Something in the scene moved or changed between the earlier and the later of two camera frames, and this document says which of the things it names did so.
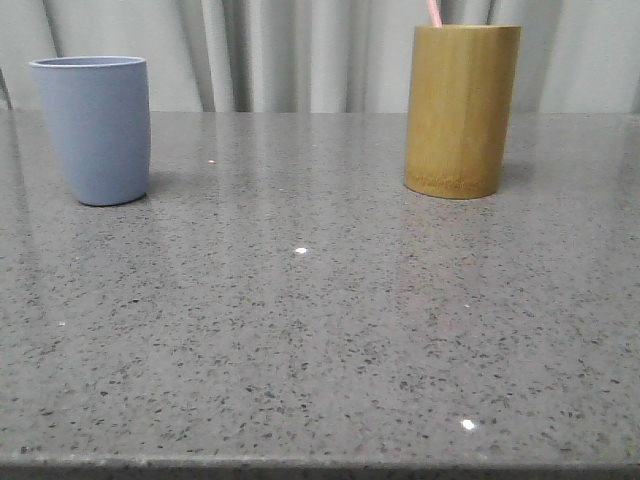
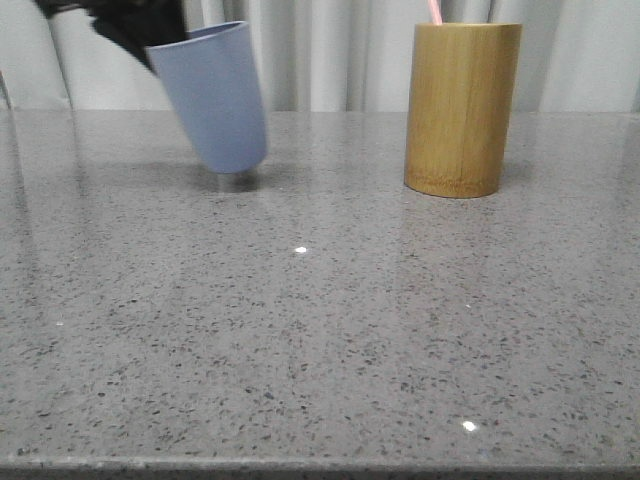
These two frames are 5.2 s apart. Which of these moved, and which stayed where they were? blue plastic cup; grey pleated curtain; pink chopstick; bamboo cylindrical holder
Moved: blue plastic cup
Stayed: bamboo cylindrical holder; grey pleated curtain; pink chopstick
